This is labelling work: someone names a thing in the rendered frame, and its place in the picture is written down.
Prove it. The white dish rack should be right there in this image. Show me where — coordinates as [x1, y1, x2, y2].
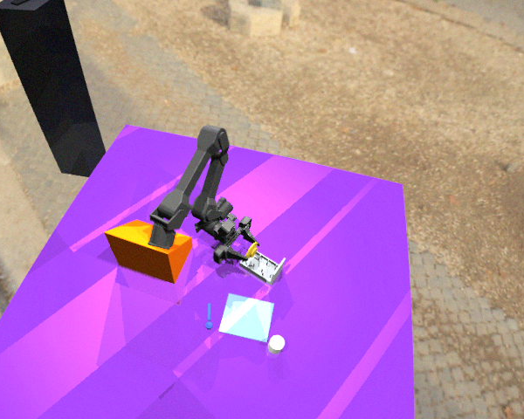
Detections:
[239, 251, 286, 285]

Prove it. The white cylinder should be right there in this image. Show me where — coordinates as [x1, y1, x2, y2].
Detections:
[268, 335, 285, 354]

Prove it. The yellow round plate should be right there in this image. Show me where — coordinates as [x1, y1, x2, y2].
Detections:
[245, 243, 258, 259]

